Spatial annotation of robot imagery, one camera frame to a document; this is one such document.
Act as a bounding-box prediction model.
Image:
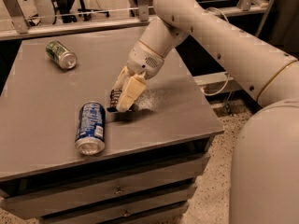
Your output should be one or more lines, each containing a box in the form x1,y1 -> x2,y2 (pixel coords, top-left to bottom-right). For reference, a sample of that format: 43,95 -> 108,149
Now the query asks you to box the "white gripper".
112,41 -> 164,112

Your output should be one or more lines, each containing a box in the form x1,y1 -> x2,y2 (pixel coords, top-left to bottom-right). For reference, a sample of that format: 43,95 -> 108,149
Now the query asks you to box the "black rxbar chocolate bar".
107,89 -> 139,113

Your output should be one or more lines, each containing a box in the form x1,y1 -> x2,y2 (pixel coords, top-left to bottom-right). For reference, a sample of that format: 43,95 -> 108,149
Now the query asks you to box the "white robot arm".
110,0 -> 299,224

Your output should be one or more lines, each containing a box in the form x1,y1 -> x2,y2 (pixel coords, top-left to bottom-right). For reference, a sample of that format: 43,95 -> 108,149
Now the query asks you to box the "blue pepsi can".
75,102 -> 106,156

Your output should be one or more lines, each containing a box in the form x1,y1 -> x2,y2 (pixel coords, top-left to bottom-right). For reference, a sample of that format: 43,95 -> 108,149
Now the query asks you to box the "green soda can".
46,40 -> 77,70

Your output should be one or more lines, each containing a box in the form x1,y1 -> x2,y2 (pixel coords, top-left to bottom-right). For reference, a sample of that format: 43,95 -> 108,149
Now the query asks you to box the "grey drawer cabinet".
0,27 -> 222,224

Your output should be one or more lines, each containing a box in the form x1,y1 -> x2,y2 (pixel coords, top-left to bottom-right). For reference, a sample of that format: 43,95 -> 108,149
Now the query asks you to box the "black office chair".
17,0 -> 110,24

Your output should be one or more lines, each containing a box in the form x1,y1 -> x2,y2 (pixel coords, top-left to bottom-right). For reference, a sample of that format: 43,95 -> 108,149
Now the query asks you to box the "metal railing frame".
1,0 -> 275,40

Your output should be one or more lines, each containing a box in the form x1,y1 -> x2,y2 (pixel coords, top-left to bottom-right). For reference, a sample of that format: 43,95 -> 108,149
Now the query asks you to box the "white cable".
201,7 -> 233,97

